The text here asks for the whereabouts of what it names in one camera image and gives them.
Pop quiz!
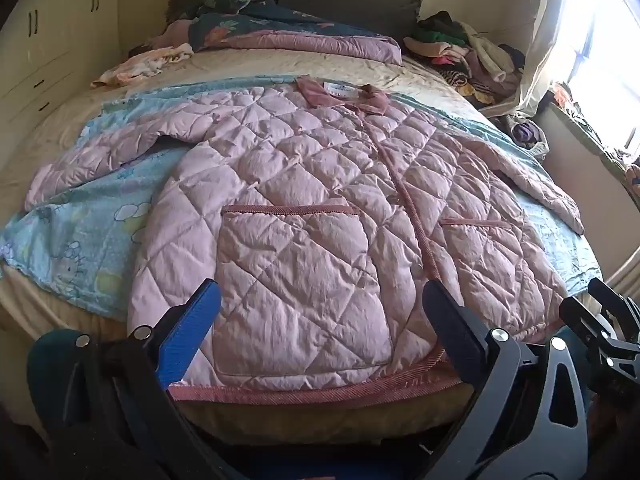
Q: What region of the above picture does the small floral cloth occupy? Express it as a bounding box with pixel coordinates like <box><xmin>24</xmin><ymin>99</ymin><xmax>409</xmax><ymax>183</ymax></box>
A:
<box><xmin>91</xmin><ymin>42</ymin><xmax>194</xmax><ymax>90</ymax></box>

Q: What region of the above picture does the pink quilted jacket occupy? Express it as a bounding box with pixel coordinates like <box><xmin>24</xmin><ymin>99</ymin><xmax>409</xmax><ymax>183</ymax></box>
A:
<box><xmin>25</xmin><ymin>75</ymin><xmax>586</xmax><ymax>407</ymax></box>

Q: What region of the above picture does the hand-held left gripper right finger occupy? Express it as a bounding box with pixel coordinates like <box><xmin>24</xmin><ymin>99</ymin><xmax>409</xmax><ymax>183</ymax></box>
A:
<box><xmin>422</xmin><ymin>280</ymin><xmax>591</xmax><ymax>480</ymax></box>

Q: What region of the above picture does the window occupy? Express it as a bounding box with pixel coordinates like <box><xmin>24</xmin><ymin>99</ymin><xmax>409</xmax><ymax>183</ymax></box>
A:
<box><xmin>565</xmin><ymin>0</ymin><xmax>640</xmax><ymax>157</ymax></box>

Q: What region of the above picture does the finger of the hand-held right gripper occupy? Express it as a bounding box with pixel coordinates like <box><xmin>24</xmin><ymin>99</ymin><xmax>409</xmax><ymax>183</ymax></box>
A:
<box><xmin>559</xmin><ymin>296</ymin><xmax>621</xmax><ymax>357</ymax></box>
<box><xmin>586</xmin><ymin>276</ymin><xmax>640</xmax><ymax>322</ymax></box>

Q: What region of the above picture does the pile of clothes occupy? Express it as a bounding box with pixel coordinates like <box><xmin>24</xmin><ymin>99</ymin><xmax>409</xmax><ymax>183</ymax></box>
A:
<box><xmin>402</xmin><ymin>10</ymin><xmax>532</xmax><ymax>109</ymax></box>

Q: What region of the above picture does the cream wardrobe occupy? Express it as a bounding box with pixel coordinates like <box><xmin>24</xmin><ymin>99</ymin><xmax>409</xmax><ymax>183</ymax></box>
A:
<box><xmin>0</xmin><ymin>0</ymin><xmax>122</xmax><ymax>128</ymax></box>

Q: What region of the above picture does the bed with beige sheet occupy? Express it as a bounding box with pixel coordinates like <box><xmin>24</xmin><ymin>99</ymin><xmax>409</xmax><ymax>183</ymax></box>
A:
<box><xmin>0</xmin><ymin>50</ymin><xmax>607</xmax><ymax>433</ymax></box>

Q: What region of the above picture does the pink garment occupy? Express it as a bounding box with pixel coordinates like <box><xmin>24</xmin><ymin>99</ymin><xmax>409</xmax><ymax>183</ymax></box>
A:
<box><xmin>149</xmin><ymin>19</ymin><xmax>197</xmax><ymax>52</ymax></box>

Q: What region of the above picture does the dark floral quilt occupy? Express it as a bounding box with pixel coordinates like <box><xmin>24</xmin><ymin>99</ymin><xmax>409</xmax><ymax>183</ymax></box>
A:
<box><xmin>187</xmin><ymin>0</ymin><xmax>404</xmax><ymax>66</ymax></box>

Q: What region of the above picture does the basket of clothes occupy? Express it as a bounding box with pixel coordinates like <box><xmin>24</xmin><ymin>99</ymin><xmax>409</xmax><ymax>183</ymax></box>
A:
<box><xmin>500</xmin><ymin>110</ymin><xmax>551</xmax><ymax>162</ymax></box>

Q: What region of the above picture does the cream curtain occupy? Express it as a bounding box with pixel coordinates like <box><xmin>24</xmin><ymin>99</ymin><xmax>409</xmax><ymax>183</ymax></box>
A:
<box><xmin>500</xmin><ymin>0</ymin><xmax>597</xmax><ymax>117</ymax></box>

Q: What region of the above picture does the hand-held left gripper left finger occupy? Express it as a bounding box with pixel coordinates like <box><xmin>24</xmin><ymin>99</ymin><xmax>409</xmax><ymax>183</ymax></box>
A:
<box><xmin>30</xmin><ymin>279</ymin><xmax>223</xmax><ymax>480</ymax></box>

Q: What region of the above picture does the light blue cartoon sheet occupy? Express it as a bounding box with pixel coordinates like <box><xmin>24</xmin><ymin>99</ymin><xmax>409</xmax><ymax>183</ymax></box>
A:
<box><xmin>0</xmin><ymin>75</ymin><xmax>605</xmax><ymax>320</ymax></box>

